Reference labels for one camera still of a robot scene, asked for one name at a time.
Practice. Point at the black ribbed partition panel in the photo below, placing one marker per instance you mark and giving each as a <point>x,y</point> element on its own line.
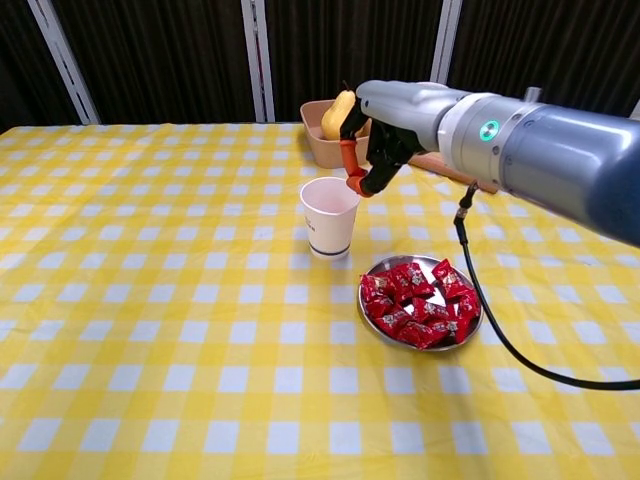
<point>20,60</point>
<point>160,60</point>
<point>550,50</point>
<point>350,45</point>

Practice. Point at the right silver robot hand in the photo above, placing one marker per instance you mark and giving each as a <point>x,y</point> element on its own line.
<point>400,110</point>

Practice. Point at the yellow white checked tablecloth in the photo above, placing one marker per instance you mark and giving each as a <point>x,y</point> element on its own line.
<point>150,300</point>

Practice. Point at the tan square bowl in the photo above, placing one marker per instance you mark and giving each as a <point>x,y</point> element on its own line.
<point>325,150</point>

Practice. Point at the yellow pear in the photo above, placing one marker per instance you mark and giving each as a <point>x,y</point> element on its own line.
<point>332,122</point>

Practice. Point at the round silver metal plate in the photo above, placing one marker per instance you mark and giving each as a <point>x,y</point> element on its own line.
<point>430,265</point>

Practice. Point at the white metal partition post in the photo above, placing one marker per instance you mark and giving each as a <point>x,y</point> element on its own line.
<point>636,109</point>
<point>446,40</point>
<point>260,60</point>
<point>66,65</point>

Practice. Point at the wooden rolling pin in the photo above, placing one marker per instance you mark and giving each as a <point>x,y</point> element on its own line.
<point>430,162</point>

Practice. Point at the single white paper cup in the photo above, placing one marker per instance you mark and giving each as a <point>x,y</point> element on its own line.
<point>327,230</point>

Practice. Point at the red candy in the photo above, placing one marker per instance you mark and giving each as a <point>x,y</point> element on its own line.
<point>376,289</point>
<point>417,336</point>
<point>382,309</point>
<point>430,310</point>
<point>445,328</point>
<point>447,279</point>
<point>412,280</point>
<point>467,312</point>
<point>397,321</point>

